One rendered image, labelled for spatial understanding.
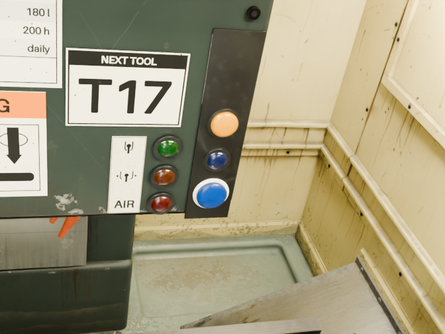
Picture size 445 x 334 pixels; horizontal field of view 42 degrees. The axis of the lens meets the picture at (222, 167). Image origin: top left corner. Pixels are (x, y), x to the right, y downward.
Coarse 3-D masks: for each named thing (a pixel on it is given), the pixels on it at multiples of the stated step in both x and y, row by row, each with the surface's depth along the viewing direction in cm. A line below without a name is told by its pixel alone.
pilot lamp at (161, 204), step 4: (156, 200) 55; (160, 200) 55; (164, 200) 55; (168, 200) 55; (152, 204) 55; (156, 204) 55; (160, 204) 55; (164, 204) 55; (168, 204) 56; (152, 208) 56; (156, 208) 55; (160, 208) 55; (164, 208) 56; (168, 208) 56; (160, 212) 56
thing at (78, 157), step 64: (64, 0) 43; (128, 0) 44; (192, 0) 45; (256, 0) 46; (64, 64) 46; (192, 64) 48; (64, 128) 49; (128, 128) 50; (192, 128) 52; (64, 192) 53
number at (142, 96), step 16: (128, 80) 47; (144, 80) 48; (160, 80) 48; (176, 80) 48; (112, 96) 48; (128, 96) 48; (144, 96) 49; (160, 96) 49; (176, 96) 49; (112, 112) 49; (128, 112) 49; (144, 112) 50; (160, 112) 50
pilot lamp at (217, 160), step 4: (216, 152) 54; (220, 152) 54; (212, 156) 54; (216, 156) 54; (220, 156) 54; (224, 156) 54; (208, 160) 54; (212, 160) 54; (216, 160) 54; (220, 160) 54; (224, 160) 54; (208, 164) 54; (212, 164) 54; (216, 164) 54; (220, 164) 54; (224, 164) 54; (212, 168) 54; (216, 168) 54; (220, 168) 55
